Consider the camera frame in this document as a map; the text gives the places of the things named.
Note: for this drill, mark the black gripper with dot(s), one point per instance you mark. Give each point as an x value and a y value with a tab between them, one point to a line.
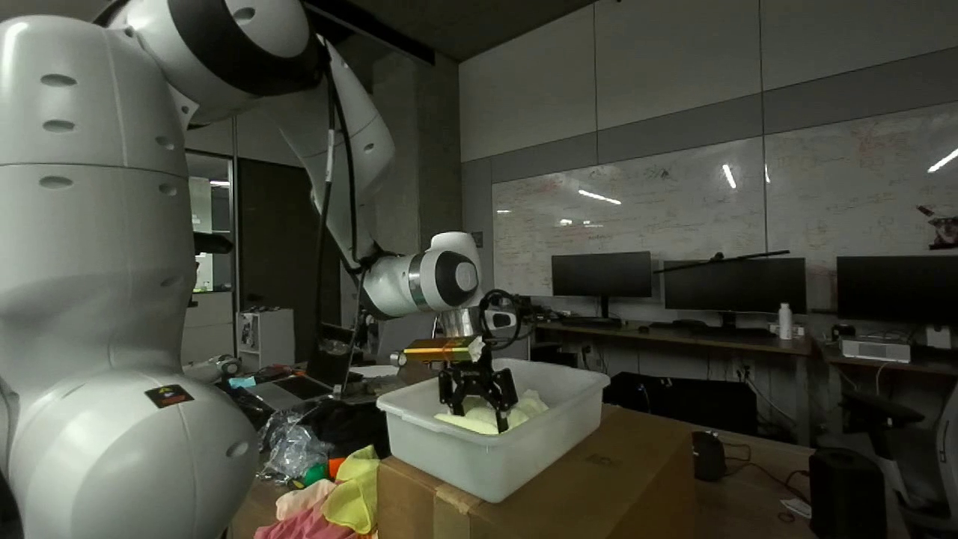
473	372

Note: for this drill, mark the pale green towel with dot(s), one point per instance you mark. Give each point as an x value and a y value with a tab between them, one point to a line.
527	407

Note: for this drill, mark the yellow microfiber cloth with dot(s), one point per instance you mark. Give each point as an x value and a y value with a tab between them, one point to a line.
353	489

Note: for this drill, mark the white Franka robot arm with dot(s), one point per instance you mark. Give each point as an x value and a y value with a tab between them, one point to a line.
99	300

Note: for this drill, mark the white plastic container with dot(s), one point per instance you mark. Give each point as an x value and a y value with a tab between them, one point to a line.
467	450

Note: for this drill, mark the grey office chair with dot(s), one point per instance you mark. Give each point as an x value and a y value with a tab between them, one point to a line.
517	344
945	467

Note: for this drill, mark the black laptop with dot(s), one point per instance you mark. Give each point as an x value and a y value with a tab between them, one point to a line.
329	353

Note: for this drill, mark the small orange object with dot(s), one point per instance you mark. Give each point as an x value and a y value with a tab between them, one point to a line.
335	464

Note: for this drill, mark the brown cardboard box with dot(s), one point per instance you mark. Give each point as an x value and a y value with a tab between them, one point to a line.
618	479

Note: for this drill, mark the black computer monitor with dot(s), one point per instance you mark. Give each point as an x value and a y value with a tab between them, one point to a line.
602	274
735	284
898	287

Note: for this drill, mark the clear crumpled plastic bag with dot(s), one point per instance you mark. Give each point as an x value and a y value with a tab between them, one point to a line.
289	450

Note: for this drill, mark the wooden office desk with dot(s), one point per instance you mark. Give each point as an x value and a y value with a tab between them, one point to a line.
886	369
677	339

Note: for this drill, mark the white box cabinet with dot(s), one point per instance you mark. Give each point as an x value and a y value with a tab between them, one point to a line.
268	339

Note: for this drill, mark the small black device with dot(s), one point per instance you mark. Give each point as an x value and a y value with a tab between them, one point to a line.
710	456

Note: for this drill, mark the black desk lamp bar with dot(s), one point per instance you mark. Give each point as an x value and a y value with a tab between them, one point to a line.
719	262

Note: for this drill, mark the white plastic bottle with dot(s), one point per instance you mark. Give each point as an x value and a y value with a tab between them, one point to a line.
786	320

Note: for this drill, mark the black cylindrical bin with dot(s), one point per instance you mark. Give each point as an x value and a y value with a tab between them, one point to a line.
847	498

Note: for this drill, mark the white desk device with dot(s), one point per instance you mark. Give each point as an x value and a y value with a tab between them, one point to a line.
874	350

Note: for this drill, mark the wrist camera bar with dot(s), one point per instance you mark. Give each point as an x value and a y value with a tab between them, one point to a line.
439	350

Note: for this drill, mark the black camera on stand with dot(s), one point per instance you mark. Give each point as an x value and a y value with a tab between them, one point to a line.
213	244

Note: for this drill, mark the large wall whiteboard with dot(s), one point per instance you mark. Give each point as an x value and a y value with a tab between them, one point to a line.
856	190

